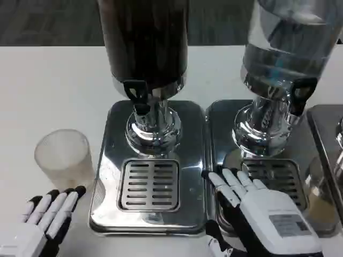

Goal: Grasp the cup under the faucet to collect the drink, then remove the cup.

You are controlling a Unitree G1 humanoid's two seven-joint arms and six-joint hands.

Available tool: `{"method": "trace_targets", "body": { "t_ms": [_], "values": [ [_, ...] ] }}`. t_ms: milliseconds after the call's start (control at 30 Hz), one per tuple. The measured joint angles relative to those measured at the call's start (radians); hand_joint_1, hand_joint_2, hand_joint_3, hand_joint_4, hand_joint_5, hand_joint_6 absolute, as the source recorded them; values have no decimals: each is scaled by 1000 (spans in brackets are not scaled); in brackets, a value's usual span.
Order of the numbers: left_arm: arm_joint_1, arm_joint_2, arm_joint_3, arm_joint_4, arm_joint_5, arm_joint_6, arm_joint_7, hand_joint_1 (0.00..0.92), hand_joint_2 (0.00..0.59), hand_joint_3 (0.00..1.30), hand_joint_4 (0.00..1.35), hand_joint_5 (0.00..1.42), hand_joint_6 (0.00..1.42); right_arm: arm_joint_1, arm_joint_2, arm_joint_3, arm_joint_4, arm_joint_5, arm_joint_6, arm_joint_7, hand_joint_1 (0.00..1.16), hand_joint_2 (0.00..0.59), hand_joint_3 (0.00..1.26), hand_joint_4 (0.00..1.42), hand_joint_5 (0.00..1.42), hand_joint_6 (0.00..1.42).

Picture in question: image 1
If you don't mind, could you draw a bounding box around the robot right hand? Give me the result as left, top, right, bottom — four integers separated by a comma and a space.
200, 168, 322, 257

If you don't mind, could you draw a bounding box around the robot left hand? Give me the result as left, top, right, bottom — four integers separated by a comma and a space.
0, 186, 87, 257

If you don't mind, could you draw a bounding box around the clear ribbed glass cup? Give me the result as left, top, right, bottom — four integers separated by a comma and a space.
34, 128, 96, 192

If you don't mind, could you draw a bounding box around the steel drip tray grid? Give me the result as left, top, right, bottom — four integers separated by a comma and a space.
117, 159, 180, 214
241, 159, 309, 212

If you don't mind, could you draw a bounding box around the steel dispenser base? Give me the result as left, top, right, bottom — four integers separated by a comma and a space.
307, 104, 343, 230

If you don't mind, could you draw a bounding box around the black tap of water dispenser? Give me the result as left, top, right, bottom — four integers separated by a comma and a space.
290, 77, 318, 117

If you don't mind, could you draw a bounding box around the clear water drink dispenser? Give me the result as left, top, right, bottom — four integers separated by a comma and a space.
205, 0, 343, 239

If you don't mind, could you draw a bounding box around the dark coffee drink dispenser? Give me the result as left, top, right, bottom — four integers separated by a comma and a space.
89, 0, 206, 238

